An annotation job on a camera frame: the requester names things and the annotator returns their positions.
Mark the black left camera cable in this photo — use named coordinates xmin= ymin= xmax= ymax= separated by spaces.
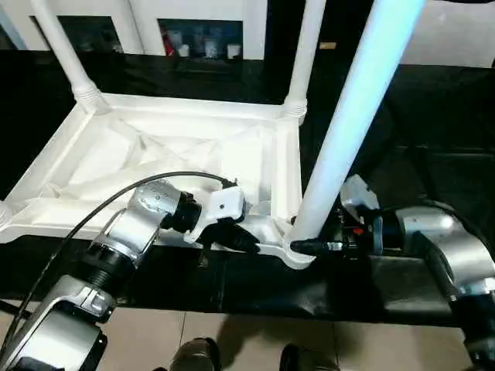
xmin=0 ymin=171 xmax=240 ymax=349

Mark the white plastic table top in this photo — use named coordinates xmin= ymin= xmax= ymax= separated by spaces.
xmin=0 ymin=91 xmax=319 ymax=272

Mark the white sideboard with glass doors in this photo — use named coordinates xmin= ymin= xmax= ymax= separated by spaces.
xmin=0 ymin=0 xmax=295 ymax=62

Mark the pale panel with holes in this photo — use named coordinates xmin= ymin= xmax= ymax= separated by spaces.
xmin=397 ymin=0 xmax=495 ymax=70

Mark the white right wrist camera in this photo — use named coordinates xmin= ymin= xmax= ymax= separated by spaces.
xmin=339 ymin=173 xmax=384 ymax=257

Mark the black cabinet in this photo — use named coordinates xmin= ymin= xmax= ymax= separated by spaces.
xmin=292 ymin=0 xmax=403 ymax=109

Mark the black quilted mat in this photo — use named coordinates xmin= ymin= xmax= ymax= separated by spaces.
xmin=0 ymin=48 xmax=495 ymax=322

